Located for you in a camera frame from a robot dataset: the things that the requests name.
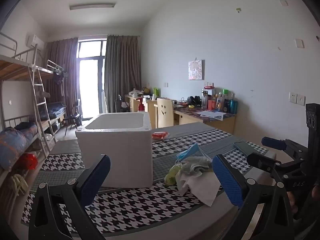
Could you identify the dark hanging clothes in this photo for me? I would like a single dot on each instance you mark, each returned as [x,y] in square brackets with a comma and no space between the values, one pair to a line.
[59,78]

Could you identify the beige cloth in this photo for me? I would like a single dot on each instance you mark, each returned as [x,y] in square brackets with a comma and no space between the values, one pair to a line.
[18,183]

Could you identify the metal bunk bed with ladder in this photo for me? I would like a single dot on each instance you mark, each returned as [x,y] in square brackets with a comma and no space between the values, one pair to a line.
[15,68]

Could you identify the black smartphone with blue case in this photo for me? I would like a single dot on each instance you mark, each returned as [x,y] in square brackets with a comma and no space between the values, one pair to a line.
[246,148]

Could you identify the dark blue folded bedding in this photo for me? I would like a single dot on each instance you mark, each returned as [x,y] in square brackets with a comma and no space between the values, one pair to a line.
[53,110]

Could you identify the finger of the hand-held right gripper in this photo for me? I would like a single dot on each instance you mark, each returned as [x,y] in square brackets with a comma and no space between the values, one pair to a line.
[272,142]
[262,163]

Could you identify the wooden chair with smiley face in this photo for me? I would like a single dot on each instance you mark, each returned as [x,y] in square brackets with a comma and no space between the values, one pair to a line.
[163,115]

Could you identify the white wall socket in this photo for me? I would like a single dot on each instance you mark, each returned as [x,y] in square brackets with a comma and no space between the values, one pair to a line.
[293,97]
[301,100]

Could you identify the cartoon wall picture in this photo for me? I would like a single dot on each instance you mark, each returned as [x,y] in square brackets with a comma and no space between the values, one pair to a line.
[196,69]

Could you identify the ceiling light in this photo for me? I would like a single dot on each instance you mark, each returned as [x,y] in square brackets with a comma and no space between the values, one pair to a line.
[92,6]

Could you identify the red plastic bag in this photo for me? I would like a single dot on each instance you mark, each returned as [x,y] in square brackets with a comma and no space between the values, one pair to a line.
[28,162]

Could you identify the blue face mask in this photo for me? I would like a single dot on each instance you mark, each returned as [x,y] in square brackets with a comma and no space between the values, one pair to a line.
[187,152]

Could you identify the grey cloth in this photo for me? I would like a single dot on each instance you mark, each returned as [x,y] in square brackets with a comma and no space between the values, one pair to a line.
[197,166]

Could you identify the black headphones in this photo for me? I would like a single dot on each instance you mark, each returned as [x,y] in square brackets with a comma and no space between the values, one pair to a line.
[194,101]

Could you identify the dark folded frame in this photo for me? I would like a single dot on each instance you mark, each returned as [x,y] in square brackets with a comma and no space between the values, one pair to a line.
[122,105]

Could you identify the white papers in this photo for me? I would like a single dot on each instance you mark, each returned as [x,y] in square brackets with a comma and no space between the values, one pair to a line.
[211,114]

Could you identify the black folding chair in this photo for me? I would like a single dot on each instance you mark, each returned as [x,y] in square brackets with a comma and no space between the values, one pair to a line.
[73,116]

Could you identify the white air conditioner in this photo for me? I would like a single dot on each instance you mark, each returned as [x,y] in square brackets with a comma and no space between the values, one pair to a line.
[35,41]

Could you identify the blue plaid quilt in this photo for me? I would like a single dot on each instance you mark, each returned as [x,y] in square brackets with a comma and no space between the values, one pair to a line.
[12,145]

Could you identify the person's right hand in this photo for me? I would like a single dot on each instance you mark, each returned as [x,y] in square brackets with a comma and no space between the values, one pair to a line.
[291,201]

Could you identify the double wall socket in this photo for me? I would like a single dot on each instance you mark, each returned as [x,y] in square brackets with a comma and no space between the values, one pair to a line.
[209,83]

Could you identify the cluster of toiletry bottles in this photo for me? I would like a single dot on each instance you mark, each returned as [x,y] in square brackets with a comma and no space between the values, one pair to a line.
[225,103]

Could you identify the white tissue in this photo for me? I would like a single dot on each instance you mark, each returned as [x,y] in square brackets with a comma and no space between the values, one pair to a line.
[200,187]

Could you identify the green plastic bag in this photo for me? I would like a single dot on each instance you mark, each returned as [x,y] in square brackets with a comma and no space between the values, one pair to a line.
[171,176]

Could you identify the glass balcony door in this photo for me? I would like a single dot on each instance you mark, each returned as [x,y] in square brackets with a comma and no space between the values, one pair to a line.
[91,80]

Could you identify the houndstooth tablecloth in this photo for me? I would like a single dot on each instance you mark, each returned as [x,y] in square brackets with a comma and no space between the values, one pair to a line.
[125,205]

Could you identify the green box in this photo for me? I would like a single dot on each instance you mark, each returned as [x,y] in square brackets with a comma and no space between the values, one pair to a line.
[156,91]

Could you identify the white foam box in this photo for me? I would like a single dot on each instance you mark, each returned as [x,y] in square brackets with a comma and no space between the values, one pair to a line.
[120,155]

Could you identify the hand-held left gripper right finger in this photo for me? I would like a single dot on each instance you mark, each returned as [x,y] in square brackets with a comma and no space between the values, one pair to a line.
[228,180]

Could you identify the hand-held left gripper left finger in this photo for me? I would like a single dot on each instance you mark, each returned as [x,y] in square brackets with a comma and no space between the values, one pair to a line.
[96,177]

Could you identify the wooden desk with patterned cover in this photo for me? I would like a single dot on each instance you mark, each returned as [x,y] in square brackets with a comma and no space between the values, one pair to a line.
[212,123]

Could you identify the wooden desk with drawers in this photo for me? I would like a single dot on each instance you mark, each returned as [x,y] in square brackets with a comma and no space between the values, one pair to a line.
[150,107]

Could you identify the red snack wrapper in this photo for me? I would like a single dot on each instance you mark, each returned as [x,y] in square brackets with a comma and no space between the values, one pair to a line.
[160,135]

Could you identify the brown curtain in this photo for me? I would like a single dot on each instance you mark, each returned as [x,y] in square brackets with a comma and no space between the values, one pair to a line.
[62,62]
[122,67]

